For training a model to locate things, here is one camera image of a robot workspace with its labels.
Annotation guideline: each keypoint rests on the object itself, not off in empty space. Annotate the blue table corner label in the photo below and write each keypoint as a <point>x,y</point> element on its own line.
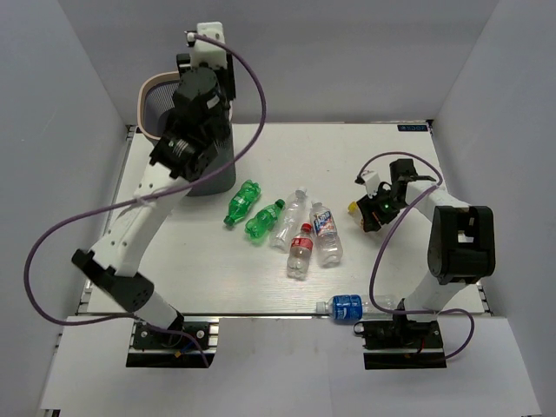
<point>412,128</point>

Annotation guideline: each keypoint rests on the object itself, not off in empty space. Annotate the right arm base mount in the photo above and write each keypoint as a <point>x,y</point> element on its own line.
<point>400,344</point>

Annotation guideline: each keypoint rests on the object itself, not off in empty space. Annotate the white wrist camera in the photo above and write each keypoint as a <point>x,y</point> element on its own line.
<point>370,179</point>
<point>205,49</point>

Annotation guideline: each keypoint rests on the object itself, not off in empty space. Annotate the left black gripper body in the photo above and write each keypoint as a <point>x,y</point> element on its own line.
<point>225,79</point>

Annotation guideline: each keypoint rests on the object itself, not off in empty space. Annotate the clear bottle with white cap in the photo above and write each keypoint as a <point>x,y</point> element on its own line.
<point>289,220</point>

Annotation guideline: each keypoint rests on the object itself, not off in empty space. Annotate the clear bottle yellow label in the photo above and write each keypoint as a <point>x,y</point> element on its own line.
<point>355,213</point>

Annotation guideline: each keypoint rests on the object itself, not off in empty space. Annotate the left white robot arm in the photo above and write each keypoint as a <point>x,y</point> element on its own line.
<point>192,157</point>

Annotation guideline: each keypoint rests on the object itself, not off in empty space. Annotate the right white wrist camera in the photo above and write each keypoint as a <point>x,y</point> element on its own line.
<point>370,179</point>

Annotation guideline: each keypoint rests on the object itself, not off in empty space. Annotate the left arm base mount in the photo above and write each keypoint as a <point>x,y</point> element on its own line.
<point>151,349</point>

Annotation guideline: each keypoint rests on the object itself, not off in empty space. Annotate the green bottle bin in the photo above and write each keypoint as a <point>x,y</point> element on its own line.
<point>242,202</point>

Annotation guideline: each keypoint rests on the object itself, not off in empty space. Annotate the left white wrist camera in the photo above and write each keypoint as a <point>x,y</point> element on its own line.
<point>205,49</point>

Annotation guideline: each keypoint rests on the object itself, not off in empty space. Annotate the clear bottle red label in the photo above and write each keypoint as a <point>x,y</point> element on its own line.
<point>300,252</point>

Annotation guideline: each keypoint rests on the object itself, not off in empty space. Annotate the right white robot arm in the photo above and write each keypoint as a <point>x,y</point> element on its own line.
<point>461,247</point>

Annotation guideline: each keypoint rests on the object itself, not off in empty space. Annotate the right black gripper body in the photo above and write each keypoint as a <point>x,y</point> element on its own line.
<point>385,206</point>

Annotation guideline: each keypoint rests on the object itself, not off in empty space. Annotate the green bottle with green cap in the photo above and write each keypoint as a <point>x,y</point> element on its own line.
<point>263,222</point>

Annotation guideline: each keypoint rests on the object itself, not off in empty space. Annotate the clear bottle blue white label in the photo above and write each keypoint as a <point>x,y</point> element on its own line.
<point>326,237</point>

